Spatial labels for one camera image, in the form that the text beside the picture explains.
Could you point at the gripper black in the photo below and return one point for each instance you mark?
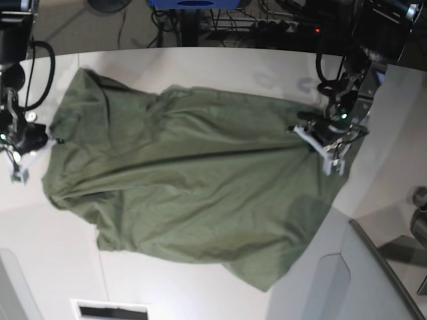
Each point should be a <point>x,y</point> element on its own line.
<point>327,131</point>
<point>33,137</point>

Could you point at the olive green t-shirt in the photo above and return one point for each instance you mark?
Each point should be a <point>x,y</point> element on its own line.
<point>189,175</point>

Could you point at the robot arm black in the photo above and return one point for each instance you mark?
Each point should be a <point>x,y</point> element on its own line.
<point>375,39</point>
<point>17,21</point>

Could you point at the black power strip red light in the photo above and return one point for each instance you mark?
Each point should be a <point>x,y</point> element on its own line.
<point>282,26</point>

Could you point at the grey metal stand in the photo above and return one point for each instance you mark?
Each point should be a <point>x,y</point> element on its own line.
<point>404,249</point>

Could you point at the black fan base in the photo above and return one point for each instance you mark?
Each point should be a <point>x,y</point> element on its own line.
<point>108,6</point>

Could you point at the white label with black strip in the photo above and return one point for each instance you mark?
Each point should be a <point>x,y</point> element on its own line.
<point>104,310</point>

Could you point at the blue box with oval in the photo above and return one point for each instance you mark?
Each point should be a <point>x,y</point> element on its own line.
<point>194,4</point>

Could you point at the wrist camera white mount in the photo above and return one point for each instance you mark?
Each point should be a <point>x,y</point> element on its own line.
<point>19,165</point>
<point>333,155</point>

